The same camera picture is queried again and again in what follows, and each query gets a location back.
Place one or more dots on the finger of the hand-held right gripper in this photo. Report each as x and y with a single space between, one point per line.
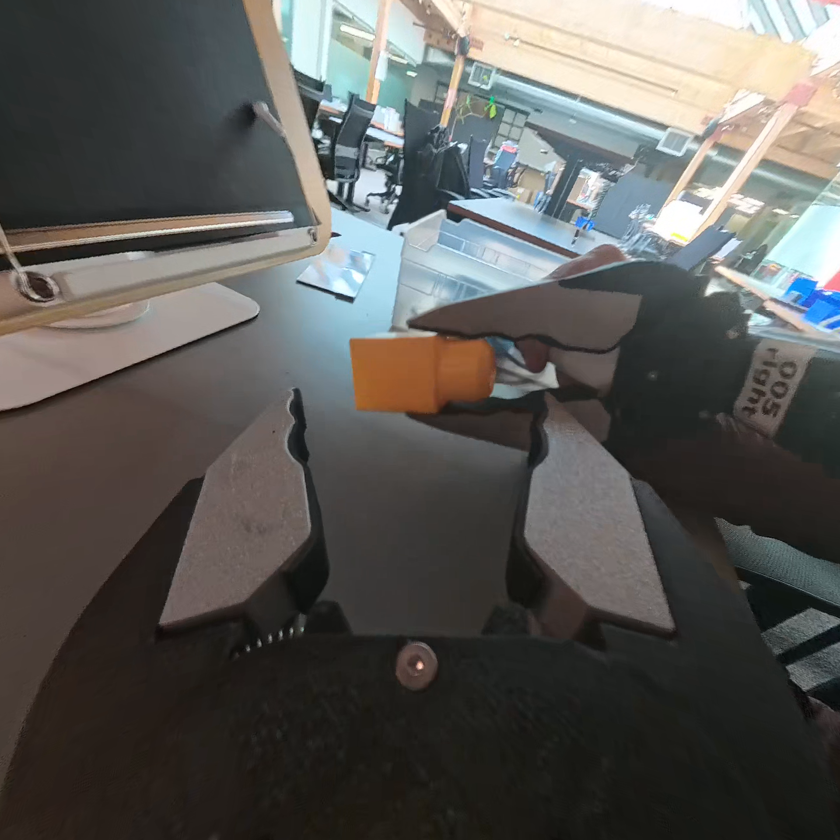
584 367
538 308

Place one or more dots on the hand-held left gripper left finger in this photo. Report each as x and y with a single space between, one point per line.
249 518

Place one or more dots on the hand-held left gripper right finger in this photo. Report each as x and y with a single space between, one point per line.
590 538

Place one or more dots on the orange plastic block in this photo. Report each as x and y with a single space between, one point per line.
407 371

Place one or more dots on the person's right hand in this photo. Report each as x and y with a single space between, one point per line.
594 258

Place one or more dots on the dark office table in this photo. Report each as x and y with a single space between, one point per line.
525 226

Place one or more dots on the clear plastic bin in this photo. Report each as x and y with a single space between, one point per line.
459 262

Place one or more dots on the blue storage bin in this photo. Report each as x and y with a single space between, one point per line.
810 295

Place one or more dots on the black mesh chair seat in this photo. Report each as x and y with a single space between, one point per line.
787 558

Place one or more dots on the silver foil sheet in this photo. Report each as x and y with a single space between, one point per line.
334 272

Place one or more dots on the black office chair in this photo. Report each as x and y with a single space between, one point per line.
351 144

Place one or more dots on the black board with wooden frame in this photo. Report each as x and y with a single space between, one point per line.
131 111

